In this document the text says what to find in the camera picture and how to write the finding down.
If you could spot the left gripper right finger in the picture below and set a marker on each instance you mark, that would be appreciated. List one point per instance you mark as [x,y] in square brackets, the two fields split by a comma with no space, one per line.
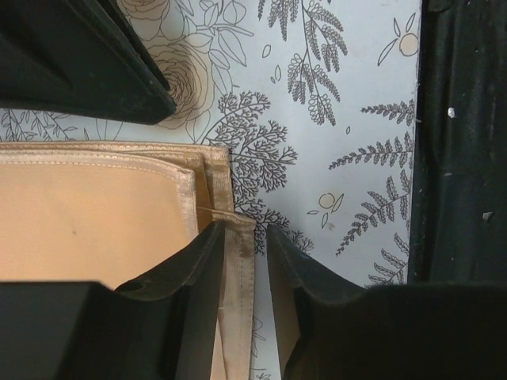
[330,328]

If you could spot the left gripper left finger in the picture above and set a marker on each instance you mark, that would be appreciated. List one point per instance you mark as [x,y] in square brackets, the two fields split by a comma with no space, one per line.
[159,325]

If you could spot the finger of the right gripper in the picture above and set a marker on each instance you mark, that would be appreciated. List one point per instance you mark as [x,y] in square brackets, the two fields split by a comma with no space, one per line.
[80,58]

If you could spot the orange satin napkin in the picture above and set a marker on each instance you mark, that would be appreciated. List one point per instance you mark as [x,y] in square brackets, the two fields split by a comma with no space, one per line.
[109,211]

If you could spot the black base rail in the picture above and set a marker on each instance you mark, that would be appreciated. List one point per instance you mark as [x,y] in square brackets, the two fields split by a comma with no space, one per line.
[458,217]

